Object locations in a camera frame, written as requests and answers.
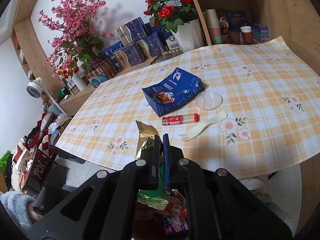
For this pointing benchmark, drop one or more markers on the white faceted flower pot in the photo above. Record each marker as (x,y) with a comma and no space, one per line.
(188,36)

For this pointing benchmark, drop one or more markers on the red rose plant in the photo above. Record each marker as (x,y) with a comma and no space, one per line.
(170,10)

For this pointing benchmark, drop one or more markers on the striped planter box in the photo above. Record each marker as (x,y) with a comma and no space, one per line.
(102,76)

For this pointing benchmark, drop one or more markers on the person's left hand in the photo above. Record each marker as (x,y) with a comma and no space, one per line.
(34,212)

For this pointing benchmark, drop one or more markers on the flat blue box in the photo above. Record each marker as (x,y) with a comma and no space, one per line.
(113,49)

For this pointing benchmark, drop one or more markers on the clear round plastic lid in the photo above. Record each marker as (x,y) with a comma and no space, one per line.
(208,101)

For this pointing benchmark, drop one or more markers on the blue snack box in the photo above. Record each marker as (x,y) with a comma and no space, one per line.
(172,90)

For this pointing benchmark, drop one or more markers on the person's left forearm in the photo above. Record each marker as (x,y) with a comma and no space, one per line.
(15,210)

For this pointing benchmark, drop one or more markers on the blue red packet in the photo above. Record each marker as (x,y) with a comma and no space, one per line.
(175,226)

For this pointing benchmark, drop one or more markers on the yellow plaid floral tablecloth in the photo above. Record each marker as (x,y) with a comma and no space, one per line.
(250,80)

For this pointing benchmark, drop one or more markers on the white ribbed vase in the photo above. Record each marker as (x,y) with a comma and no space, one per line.
(78,82)

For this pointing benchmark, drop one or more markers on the small purple box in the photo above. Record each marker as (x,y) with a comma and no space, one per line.
(260,33)

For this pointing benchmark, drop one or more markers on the red paper cup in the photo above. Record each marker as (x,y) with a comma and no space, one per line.
(246,36)

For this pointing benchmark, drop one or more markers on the orange artificial flowers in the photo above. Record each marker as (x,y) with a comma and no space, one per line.
(65,72)

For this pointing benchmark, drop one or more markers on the brown plastic cup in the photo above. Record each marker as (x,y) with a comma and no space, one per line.
(235,38)

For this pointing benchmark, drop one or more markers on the white blue carton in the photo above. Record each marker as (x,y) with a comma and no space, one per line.
(173,40)

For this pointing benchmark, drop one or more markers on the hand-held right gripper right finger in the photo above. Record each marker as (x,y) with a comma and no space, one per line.
(166,160)

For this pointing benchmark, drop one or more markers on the black stool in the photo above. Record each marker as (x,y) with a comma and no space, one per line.
(67,155)

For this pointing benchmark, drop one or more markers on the pink blossom branch arrangement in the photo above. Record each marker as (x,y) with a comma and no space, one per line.
(75,22)

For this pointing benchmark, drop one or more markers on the row of small bottles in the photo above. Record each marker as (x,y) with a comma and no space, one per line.
(68,87)

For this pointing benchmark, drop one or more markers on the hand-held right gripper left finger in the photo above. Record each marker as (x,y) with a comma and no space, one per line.
(157,160)

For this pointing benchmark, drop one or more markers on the dark red trash bin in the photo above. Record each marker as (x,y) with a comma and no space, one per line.
(150,220)

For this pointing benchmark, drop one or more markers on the wooden sideboard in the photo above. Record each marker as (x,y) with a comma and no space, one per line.
(77,97)

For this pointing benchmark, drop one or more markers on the dark blue illustrated box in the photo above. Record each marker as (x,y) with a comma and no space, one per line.
(233,18)

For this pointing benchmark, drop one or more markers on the red tube package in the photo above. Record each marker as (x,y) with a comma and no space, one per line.
(180,119)

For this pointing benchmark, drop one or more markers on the pile of clothes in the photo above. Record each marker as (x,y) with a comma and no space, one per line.
(30,150)

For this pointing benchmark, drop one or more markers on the white wall socket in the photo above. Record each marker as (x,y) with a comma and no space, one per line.
(105,30)

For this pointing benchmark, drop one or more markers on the white desk fan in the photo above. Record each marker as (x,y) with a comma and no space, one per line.
(35,87)

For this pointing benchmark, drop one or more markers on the green gold foil wrapper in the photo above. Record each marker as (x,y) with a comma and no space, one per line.
(146,140)

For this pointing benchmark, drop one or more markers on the red white packet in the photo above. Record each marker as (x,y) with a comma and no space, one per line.
(178,210)

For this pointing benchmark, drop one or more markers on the green gold leaf tray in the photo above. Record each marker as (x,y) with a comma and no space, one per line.
(166,56)

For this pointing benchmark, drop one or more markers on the white plastic spork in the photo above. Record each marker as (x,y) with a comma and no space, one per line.
(202,127)

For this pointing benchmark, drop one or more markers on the stack of pastel cups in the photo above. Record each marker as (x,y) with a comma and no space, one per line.
(213,27)

